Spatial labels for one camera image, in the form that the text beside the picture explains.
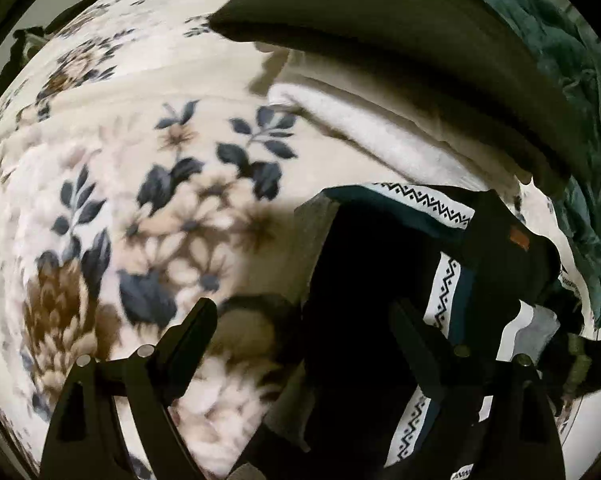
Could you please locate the beige folded garment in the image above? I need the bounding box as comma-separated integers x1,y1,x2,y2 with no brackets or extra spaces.
250,45,531,181

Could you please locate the black grey striped garment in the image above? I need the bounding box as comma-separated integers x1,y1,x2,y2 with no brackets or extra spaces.
230,182,601,480

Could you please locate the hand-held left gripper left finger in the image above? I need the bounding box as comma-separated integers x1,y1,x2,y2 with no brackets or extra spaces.
40,298,218,480

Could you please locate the floral printed blanket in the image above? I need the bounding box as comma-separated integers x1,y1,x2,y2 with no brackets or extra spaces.
0,0,601,480

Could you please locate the dark green plush blanket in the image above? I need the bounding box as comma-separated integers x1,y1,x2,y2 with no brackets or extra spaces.
475,0,601,331

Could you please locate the white folded garment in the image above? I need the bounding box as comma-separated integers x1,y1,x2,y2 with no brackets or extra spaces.
268,82,486,191

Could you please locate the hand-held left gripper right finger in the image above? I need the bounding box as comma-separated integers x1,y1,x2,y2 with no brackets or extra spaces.
390,299,567,480

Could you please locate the dark olive folded garment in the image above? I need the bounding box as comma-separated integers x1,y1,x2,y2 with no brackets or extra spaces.
208,0,588,196

